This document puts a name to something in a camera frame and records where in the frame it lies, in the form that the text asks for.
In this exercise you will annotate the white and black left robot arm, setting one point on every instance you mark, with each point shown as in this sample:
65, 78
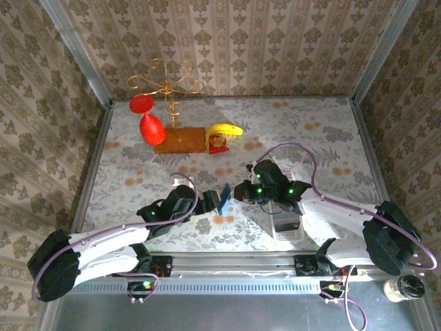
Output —
103, 248

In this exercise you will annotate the red and yellow snack packet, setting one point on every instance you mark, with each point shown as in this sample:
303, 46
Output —
217, 144

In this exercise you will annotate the yellow banana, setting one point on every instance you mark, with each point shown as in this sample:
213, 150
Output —
224, 129

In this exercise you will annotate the floral patterned tablecloth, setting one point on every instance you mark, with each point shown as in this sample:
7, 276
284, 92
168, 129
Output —
310, 113

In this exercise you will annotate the red plastic wine glass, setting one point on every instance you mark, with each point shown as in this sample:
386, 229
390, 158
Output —
151, 130

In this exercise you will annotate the black electronics box with LED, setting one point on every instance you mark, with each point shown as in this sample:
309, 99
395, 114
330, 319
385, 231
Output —
330, 289
138, 288

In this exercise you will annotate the glass jar with black lid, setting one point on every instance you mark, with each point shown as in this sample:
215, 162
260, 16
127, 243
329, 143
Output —
401, 289

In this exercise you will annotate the aluminium extrusion rail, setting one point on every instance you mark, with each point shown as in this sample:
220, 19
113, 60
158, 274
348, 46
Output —
234, 265

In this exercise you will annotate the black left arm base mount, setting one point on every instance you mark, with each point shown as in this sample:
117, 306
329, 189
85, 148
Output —
160, 265

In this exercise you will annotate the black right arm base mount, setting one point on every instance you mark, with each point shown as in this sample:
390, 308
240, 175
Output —
306, 265

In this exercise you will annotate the aluminium table edge rail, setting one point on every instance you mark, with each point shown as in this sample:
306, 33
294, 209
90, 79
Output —
377, 172
91, 172

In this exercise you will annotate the grey metal base plate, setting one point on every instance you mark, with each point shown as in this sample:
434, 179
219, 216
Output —
224, 313

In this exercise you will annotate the aluminium corner post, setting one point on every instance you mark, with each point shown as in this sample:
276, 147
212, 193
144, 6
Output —
384, 45
74, 45

